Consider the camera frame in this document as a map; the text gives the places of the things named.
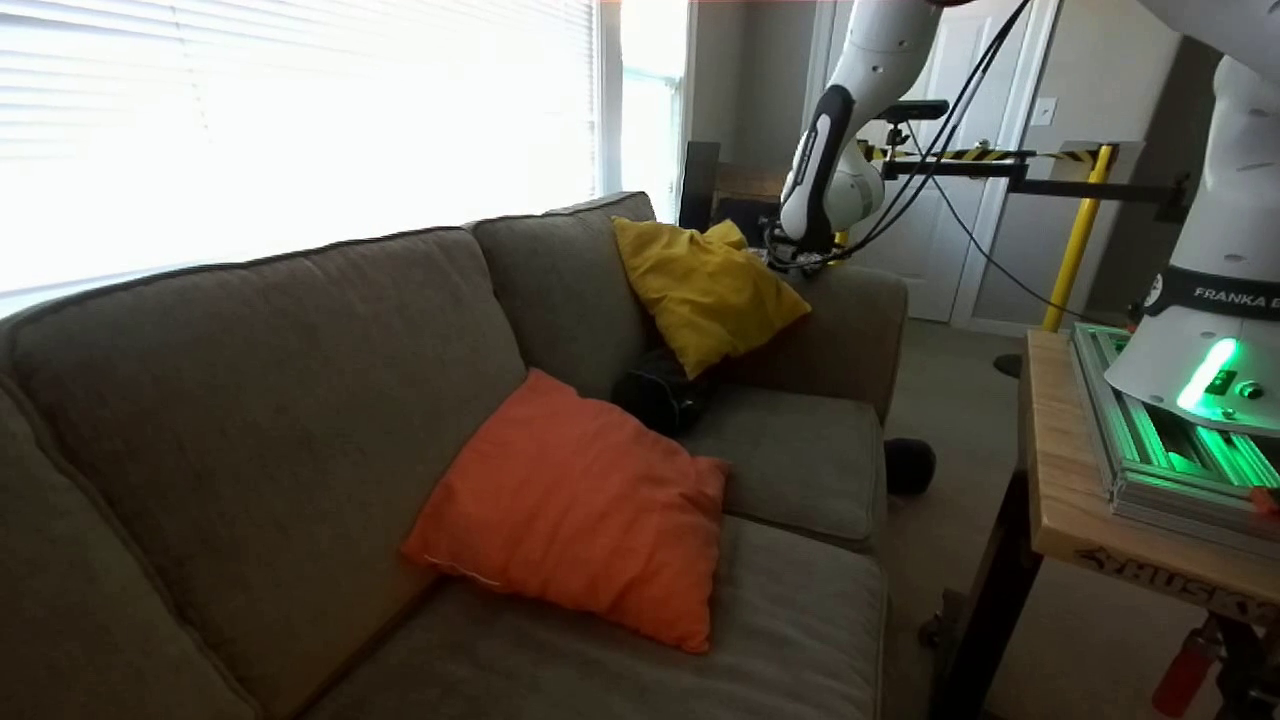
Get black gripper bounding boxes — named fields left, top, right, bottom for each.
left=767, top=228, right=834, bottom=286

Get yellow pillow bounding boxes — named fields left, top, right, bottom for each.
left=608, top=213, right=815, bottom=383

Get black tower speaker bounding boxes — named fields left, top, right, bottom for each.
left=675, top=136, right=725, bottom=231

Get white panel door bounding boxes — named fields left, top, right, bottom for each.
left=810, top=0, right=1071, bottom=330

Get black boxy device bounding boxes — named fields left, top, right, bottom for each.
left=612, top=344, right=726, bottom=439

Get narrow side window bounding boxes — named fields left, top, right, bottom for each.
left=614, top=0, right=693, bottom=223

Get black striped stand crossbar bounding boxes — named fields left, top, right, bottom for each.
left=870, top=136, right=1194, bottom=215

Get black round floor object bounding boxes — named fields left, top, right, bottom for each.
left=881, top=437, right=938, bottom=499

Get yellow pole stand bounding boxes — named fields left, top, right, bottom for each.
left=992, top=140, right=1122, bottom=381

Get orange pillow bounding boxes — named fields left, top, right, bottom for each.
left=397, top=368, right=736, bottom=654

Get wooden table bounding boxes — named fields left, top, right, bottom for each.
left=928, top=322, right=1280, bottom=720

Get large white window blinds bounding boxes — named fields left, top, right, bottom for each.
left=0, top=0, right=600, bottom=318

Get grey fabric sofa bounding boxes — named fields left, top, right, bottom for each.
left=0, top=187, right=910, bottom=720

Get black stereo camera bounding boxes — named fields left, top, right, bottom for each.
left=870, top=97, right=957, bottom=127

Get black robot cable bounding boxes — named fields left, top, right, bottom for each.
left=831, top=0, right=1071, bottom=322

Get red handled clamp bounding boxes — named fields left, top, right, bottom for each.
left=1153, top=615, right=1229, bottom=720

